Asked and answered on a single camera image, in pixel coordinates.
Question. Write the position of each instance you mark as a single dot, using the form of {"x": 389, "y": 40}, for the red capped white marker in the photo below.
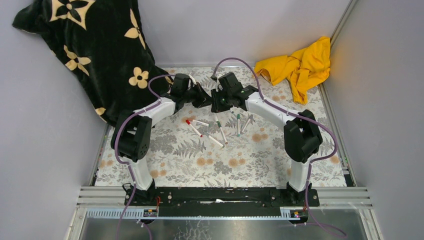
{"x": 193, "y": 128}

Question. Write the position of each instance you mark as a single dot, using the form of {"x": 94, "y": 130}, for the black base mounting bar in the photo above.
{"x": 220, "y": 198}

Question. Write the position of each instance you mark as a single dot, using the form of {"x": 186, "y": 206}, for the grey capped white marker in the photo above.
{"x": 214, "y": 140}

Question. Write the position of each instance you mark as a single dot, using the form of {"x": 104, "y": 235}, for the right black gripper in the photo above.
{"x": 216, "y": 107}

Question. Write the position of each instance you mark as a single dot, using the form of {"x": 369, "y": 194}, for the floral patterned table mat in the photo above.
{"x": 178, "y": 157}

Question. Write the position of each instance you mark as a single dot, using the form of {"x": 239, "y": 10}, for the yellow cloth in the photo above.
{"x": 304, "y": 69}

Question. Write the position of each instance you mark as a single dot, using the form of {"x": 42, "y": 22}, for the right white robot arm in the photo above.
{"x": 302, "y": 137}

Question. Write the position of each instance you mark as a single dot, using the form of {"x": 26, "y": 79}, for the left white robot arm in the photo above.
{"x": 132, "y": 134}

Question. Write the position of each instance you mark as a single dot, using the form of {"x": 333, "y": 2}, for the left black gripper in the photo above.
{"x": 203, "y": 99}

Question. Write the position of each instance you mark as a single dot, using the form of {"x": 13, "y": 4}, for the black floral plush blanket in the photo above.
{"x": 103, "y": 44}

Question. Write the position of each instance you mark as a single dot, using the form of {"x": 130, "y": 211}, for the dark green capped marker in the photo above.
{"x": 222, "y": 132}

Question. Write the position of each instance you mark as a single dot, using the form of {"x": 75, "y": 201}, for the teal green capped marker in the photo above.
{"x": 238, "y": 125}

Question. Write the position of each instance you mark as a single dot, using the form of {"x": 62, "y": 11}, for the grey capped slanted marker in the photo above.
{"x": 249, "y": 121}

